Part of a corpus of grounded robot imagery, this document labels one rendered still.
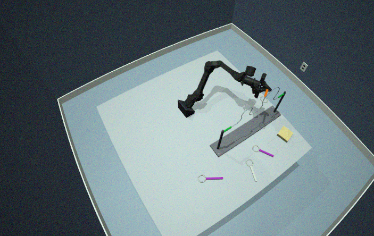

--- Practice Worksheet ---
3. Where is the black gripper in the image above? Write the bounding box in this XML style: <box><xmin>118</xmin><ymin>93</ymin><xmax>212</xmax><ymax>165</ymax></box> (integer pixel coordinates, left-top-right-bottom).
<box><xmin>250</xmin><ymin>73</ymin><xmax>272</xmax><ymax>98</ymax></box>

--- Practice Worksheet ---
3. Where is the yellow rectangular block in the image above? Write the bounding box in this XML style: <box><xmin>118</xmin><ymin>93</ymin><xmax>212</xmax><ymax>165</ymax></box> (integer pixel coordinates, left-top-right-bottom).
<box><xmin>277</xmin><ymin>126</ymin><xmax>293</xmax><ymax>142</ymax></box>

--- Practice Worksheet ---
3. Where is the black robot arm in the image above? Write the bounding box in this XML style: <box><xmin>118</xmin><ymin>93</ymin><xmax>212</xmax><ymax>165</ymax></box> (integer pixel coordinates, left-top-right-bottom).
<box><xmin>183</xmin><ymin>61</ymin><xmax>259</xmax><ymax>108</ymax></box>

